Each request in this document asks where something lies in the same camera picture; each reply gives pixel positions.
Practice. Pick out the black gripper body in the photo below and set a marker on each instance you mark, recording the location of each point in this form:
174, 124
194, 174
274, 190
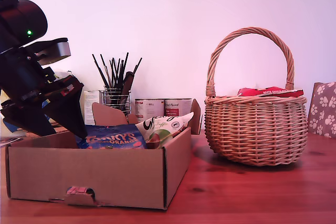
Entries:
23, 77

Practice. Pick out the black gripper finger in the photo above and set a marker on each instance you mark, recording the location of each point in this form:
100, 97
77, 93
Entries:
68, 111
29, 121

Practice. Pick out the blue Terry's chocolate egg bag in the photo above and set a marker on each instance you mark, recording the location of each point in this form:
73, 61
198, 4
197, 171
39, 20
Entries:
115, 140

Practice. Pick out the white Galaxy egg bag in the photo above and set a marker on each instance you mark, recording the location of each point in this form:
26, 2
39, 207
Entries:
157, 129

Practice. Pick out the open cardboard box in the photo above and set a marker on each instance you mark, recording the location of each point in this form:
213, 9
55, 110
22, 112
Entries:
105, 171

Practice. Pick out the square cork coaster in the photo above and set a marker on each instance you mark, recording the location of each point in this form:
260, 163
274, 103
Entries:
60, 129

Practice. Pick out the small white carton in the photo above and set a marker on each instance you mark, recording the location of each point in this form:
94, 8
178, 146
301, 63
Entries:
92, 108

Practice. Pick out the thin black stick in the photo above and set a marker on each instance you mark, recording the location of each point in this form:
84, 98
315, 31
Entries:
137, 65
106, 72
125, 64
101, 72

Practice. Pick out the tin can with white label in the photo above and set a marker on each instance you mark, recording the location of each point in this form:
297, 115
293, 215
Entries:
149, 108

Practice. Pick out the tin can with red label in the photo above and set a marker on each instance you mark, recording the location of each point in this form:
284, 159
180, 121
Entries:
176, 106

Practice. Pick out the red chocolate egg bag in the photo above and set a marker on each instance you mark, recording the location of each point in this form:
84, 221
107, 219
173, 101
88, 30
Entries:
275, 92

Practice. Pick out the paw print cushion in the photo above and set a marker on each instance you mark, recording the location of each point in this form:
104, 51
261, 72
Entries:
323, 108

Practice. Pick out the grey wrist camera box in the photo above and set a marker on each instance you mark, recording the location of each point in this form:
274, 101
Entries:
59, 49

